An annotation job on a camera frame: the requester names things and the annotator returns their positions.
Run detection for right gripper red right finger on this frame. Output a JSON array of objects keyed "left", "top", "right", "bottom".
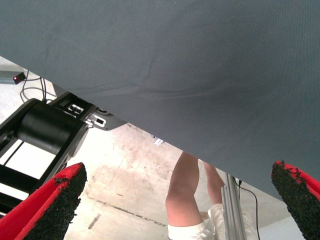
[{"left": 271, "top": 159, "right": 320, "bottom": 240}]

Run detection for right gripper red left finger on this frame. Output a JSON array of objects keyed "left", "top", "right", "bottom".
[{"left": 0, "top": 162, "right": 88, "bottom": 240}]

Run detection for aluminium table leg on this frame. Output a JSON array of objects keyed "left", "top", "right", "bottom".
[{"left": 219, "top": 172, "right": 247, "bottom": 240}]

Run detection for bare person leg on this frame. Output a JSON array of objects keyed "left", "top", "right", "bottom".
[
  {"left": 203, "top": 161, "right": 226, "bottom": 208},
  {"left": 165, "top": 151, "right": 202, "bottom": 227}
]

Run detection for white shorts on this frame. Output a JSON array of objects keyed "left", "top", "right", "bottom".
[{"left": 167, "top": 203, "right": 255, "bottom": 240}]

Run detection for black box with red light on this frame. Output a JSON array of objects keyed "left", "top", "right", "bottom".
[{"left": 12, "top": 72, "right": 27, "bottom": 85}]

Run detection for dark grey table cloth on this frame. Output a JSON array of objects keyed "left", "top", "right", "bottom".
[{"left": 0, "top": 0, "right": 320, "bottom": 201}]

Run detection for black machine frame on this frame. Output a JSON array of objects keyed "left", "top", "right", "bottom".
[{"left": 0, "top": 91, "right": 128, "bottom": 218}]

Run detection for thin black floor cable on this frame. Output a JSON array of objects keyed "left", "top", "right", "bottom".
[{"left": 19, "top": 70, "right": 58, "bottom": 104}]

